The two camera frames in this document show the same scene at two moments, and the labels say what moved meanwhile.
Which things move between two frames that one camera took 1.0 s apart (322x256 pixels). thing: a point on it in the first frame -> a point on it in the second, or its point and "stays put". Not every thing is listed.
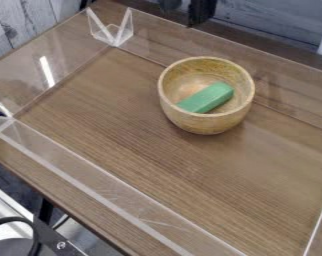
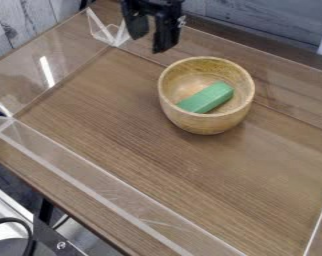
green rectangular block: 209,97 stays put
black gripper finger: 201,11 -> 166,31
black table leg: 47,211 stays put
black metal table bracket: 52,240 stays put
